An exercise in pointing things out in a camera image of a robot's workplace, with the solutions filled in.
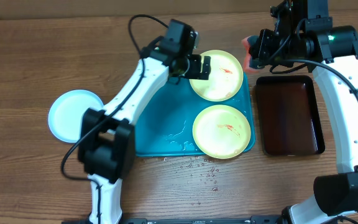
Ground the red and grey sponge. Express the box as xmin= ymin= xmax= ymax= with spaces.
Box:
xmin=241 ymin=35 xmax=258 ymax=73

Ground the yellow-green plate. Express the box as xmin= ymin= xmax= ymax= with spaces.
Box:
xmin=192 ymin=105 xmax=252 ymax=159
xmin=190 ymin=50 xmax=244 ymax=102

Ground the light blue plate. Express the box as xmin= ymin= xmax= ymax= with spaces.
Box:
xmin=48 ymin=90 xmax=104 ymax=143

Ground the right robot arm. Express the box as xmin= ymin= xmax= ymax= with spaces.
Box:
xmin=242 ymin=0 xmax=358 ymax=224

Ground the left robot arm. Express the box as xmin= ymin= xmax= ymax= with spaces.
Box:
xmin=75 ymin=19 xmax=211 ymax=223

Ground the teal plastic tray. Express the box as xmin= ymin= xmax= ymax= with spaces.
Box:
xmin=132 ymin=69 xmax=256 ymax=158

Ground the black rectangular water tray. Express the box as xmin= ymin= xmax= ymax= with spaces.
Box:
xmin=255 ymin=75 xmax=325 ymax=156

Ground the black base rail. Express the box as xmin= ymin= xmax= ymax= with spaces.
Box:
xmin=61 ymin=214 xmax=285 ymax=224

